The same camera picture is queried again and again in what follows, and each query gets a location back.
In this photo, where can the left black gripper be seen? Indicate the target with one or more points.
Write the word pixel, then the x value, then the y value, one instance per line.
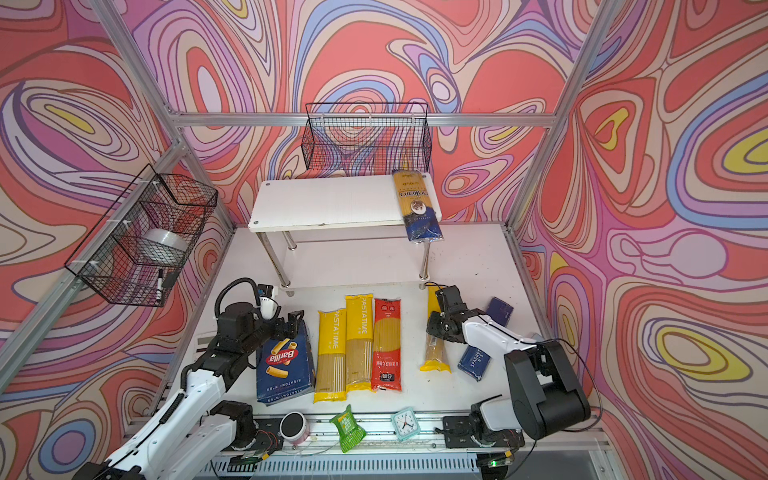
pixel 291 326

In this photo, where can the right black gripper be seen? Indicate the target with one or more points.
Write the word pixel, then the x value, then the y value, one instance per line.
pixel 432 327

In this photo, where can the yellow barcode spaghetti bag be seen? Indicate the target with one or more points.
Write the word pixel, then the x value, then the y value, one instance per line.
pixel 435 358

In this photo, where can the dark blue yellow spaghetti bag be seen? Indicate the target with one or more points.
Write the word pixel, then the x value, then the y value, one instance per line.
pixel 418 214

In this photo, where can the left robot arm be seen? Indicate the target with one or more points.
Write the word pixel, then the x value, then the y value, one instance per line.
pixel 198 422

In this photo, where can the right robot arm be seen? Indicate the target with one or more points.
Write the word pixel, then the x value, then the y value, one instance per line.
pixel 544 394

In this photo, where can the white two-tier shelf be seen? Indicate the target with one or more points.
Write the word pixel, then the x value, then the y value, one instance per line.
pixel 343 231

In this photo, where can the blue Barilla spaghetti box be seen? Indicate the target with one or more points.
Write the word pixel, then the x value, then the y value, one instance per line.
pixel 474 362

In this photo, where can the blue Barilla rigatoni box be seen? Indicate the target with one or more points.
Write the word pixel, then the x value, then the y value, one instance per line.
pixel 285 368

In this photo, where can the red spaghetti bag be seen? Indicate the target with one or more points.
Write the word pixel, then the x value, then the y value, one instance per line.
pixel 386 358

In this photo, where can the black marker pen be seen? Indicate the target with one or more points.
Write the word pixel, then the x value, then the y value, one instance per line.
pixel 159 287

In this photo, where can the long yellow Pastatime bag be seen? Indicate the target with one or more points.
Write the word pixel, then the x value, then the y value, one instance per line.
pixel 359 342

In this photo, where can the short yellow Pastatime bag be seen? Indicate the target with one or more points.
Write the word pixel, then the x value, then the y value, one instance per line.
pixel 330 382

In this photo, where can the teal alarm clock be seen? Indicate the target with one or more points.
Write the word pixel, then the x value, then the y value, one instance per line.
pixel 405 424

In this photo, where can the silver tape roll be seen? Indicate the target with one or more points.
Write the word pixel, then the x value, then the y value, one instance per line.
pixel 162 241

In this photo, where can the green snack pouch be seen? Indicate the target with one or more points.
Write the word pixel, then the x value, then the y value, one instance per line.
pixel 350 433

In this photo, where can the black wire basket left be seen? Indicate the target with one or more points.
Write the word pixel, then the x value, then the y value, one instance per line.
pixel 120 268

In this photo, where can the black wire basket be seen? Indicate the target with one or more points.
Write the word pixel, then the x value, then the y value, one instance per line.
pixel 120 268
pixel 366 138

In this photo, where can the black wire basket back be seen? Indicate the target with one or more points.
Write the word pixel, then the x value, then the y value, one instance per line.
pixel 366 138

